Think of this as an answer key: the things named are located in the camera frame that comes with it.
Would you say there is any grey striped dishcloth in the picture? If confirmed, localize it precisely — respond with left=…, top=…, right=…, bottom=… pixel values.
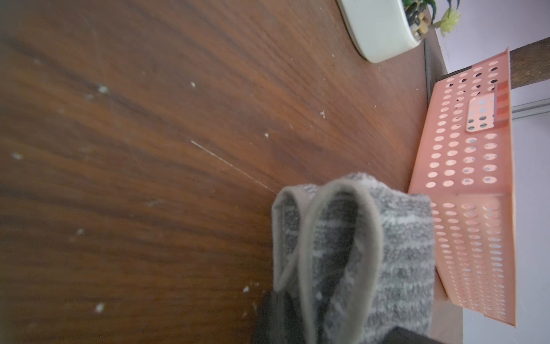
left=272, top=173, right=435, bottom=343

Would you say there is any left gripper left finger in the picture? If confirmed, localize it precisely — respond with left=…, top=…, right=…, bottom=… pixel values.
left=250, top=290, right=306, bottom=344

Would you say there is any pink plastic basket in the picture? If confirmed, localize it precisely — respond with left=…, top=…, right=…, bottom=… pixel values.
left=409, top=51, right=517, bottom=326

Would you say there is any white dish with succulents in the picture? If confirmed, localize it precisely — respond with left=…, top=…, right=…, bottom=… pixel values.
left=337, top=0, right=461, bottom=63

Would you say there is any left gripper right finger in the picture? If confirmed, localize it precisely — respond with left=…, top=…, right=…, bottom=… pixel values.
left=381, top=327, right=443, bottom=344

